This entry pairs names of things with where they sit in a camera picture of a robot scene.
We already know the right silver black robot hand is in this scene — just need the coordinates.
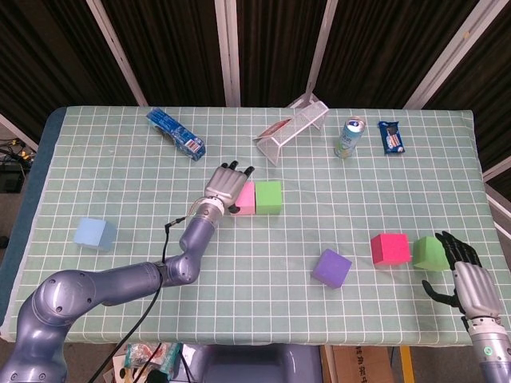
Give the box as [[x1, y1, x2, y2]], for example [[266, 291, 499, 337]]
[[422, 230, 504, 320]]

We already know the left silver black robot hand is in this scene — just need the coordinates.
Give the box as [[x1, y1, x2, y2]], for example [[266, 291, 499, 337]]
[[203, 160, 256, 216]]

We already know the pink foam cube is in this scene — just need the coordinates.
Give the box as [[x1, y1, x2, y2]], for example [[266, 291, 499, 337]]
[[233, 181, 257, 217]]

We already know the green foam cube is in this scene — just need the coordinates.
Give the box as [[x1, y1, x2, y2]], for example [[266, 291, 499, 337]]
[[254, 180, 285, 217], [411, 235, 451, 272]]

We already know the red foam cube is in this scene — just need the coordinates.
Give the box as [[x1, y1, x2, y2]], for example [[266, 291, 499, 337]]
[[370, 232, 412, 267]]

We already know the purple foam cube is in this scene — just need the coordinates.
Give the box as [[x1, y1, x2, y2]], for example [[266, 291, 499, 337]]
[[311, 248, 353, 289]]

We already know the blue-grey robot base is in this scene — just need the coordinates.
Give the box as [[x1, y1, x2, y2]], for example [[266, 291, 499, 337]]
[[199, 343, 323, 383]]

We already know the long blue cookie box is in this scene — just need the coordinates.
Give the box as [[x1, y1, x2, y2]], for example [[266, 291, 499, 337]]
[[145, 108, 208, 162]]

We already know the red card in basket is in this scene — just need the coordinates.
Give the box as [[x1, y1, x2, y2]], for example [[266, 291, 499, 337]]
[[258, 118, 291, 139]]

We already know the yellow bar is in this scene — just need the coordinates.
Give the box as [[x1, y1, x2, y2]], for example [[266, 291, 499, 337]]
[[400, 345, 414, 383]]

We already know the green checked tablecloth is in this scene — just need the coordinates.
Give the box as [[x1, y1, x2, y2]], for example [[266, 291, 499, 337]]
[[0, 105, 510, 346]]

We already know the green white drink can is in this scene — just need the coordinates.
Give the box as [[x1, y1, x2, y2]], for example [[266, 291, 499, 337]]
[[334, 116, 367, 160]]

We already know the brown cardboard box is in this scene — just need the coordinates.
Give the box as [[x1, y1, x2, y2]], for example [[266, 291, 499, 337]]
[[331, 345, 402, 383]]

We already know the light blue foam cube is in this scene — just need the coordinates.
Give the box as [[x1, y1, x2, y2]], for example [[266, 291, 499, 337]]
[[73, 216, 118, 252]]

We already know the black pleated curtain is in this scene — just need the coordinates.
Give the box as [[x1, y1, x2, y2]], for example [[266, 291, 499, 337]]
[[0, 0, 511, 188]]

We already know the dark blue cookie packet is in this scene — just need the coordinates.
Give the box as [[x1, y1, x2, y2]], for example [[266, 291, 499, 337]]
[[378, 120, 407, 156]]

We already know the teal snack bag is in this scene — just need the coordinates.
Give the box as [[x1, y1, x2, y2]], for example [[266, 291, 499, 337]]
[[124, 342, 183, 380]]

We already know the white printed bag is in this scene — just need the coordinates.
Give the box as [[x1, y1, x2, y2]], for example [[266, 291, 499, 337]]
[[104, 343, 133, 383]]

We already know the black box device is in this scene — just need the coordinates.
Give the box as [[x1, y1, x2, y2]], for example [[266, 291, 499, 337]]
[[0, 167, 26, 195]]

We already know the white metal frame post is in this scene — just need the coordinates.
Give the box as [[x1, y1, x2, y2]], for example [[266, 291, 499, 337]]
[[485, 185, 511, 236], [402, 0, 502, 109], [287, 0, 340, 109], [85, 0, 149, 107], [0, 113, 40, 152], [214, 0, 242, 108], [481, 155, 511, 180]]

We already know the white wire mesh basket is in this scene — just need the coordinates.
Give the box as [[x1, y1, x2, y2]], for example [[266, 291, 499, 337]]
[[252, 100, 330, 165]]

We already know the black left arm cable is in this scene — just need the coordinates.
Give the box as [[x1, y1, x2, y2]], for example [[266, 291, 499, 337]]
[[89, 217, 188, 383]]

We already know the thin black hanging cable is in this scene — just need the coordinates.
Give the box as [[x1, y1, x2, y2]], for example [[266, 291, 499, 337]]
[[137, 342, 163, 378]]

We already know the tangled cable bundle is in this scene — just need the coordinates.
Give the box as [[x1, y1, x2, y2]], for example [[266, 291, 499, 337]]
[[0, 137, 35, 165]]

